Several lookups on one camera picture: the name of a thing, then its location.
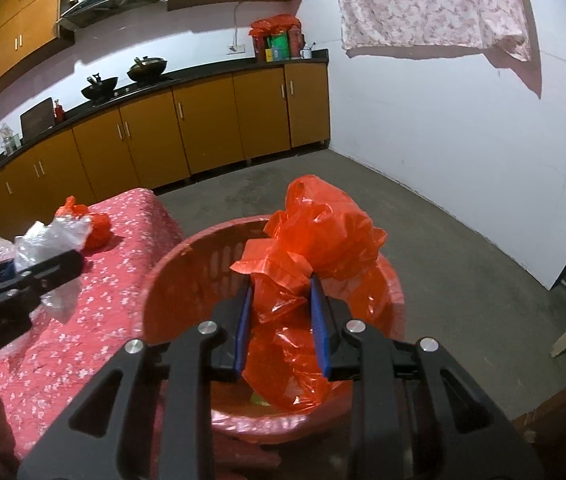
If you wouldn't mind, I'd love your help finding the orange lower kitchen cabinet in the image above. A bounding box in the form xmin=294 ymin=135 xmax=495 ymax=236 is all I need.
xmin=0 ymin=49 xmax=331 ymax=241

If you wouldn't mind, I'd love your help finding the green box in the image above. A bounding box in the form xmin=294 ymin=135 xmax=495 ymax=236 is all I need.
xmin=266 ymin=34 xmax=291 ymax=62

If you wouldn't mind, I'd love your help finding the wooden chair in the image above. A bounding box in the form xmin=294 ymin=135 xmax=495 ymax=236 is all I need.
xmin=510 ymin=365 xmax=566 ymax=480

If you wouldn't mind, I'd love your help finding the clear plastic bag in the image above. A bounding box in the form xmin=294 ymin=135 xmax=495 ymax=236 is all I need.
xmin=13 ymin=216 xmax=94 ymax=323

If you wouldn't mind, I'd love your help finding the red plastic basket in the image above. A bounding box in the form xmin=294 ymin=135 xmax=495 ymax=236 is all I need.
xmin=140 ymin=215 xmax=406 ymax=446

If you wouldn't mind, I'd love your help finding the red container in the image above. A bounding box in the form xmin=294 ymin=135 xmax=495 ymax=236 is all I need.
xmin=288 ymin=27 xmax=307 ymax=59

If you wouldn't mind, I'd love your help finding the red floral tablecloth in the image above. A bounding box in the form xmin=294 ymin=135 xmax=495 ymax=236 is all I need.
xmin=0 ymin=188 xmax=284 ymax=480

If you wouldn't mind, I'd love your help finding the small knotted red plastic bag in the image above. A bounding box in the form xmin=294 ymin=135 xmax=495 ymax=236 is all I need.
xmin=56 ymin=196 xmax=112 ymax=251

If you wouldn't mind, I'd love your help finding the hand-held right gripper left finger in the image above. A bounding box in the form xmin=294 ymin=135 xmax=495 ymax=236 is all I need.
xmin=16 ymin=280 xmax=255 ymax=480

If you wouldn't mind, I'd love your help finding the black wok with lid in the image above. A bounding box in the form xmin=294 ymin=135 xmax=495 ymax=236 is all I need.
xmin=127 ymin=56 xmax=170 ymax=83

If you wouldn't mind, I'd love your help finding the black cutting board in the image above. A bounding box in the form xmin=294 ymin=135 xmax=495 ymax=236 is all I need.
xmin=20 ymin=98 xmax=56 ymax=141

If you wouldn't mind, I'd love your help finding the large red plastic bag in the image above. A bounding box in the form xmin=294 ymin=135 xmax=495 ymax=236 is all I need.
xmin=229 ymin=175 xmax=389 ymax=408

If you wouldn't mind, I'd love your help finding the black range hood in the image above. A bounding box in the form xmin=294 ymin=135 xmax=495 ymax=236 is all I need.
xmin=54 ymin=0 xmax=170 ymax=36

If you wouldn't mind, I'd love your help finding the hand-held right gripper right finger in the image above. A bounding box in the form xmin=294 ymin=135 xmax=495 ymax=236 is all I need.
xmin=308 ymin=274 xmax=546 ymax=480

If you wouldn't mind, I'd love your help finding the pink floral hanging sheet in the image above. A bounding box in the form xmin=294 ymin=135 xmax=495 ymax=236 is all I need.
xmin=332 ymin=0 xmax=544 ymax=100

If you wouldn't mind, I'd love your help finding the black open wok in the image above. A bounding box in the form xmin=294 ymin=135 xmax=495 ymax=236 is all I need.
xmin=81 ymin=75 xmax=119 ymax=106

